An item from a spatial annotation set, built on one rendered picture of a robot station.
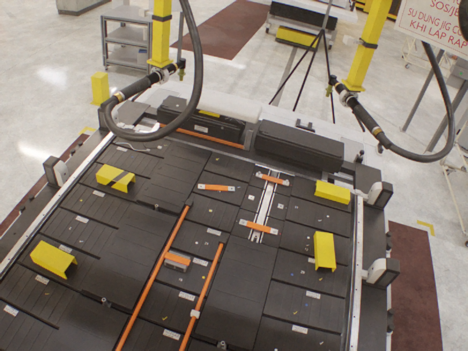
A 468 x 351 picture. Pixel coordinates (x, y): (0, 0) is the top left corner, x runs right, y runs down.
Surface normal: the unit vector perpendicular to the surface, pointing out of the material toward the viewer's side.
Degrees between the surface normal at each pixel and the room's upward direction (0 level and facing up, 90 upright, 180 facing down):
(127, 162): 0
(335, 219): 0
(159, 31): 90
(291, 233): 0
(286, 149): 90
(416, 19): 90
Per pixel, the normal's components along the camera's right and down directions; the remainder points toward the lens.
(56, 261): 0.15, -0.70
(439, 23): -0.68, 0.44
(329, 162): -0.26, 0.66
